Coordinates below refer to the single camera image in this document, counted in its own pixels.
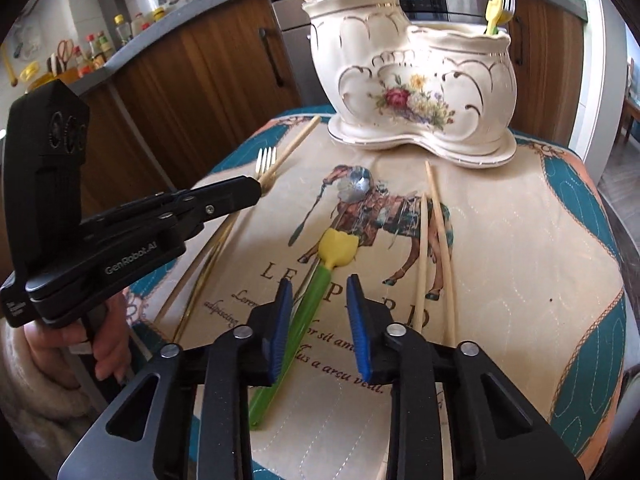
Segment person's left hand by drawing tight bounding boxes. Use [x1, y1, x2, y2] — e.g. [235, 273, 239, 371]
[25, 292, 132, 382]

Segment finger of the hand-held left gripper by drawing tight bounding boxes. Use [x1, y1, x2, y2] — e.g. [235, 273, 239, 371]
[80, 175, 263, 257]

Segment printed quilted cloth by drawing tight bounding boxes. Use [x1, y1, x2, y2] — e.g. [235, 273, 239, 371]
[125, 105, 628, 480]

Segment yellow container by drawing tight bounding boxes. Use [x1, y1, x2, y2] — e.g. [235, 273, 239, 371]
[20, 60, 52, 87]

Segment black cabinet handle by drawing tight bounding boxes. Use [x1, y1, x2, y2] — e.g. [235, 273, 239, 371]
[259, 27, 285, 87]

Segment grey kitchen counter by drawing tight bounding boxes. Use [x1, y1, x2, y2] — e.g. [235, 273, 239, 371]
[75, 0, 588, 101]

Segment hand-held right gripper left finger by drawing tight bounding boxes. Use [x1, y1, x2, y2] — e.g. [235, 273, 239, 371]
[57, 277, 296, 480]

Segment wooden cabinet door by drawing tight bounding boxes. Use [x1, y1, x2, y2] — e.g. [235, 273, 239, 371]
[75, 0, 333, 221]
[502, 0, 586, 147]

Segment orange-handled scissors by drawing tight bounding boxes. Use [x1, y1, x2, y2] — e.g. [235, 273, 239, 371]
[56, 39, 77, 72]

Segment red cap sauce bottle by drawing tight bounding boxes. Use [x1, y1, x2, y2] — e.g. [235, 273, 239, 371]
[84, 34, 107, 70]

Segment white ceramic holder tray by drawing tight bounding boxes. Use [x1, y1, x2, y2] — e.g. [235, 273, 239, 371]
[327, 115, 517, 169]

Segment gold fork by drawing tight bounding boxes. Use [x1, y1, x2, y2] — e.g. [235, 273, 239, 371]
[172, 146, 278, 343]

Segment yellow cap bottle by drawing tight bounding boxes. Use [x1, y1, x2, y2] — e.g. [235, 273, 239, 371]
[112, 14, 133, 49]

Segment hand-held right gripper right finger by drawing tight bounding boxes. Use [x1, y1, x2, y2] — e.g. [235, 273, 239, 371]
[346, 274, 586, 480]

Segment spoon with yellow tulip handle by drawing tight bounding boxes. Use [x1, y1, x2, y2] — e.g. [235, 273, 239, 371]
[247, 167, 376, 431]

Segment fork with yellow tulip handle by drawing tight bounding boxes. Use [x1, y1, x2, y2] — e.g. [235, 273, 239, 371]
[484, 0, 517, 36]

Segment white floral ceramic utensil holder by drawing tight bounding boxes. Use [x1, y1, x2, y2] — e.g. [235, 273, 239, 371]
[301, 0, 517, 148]

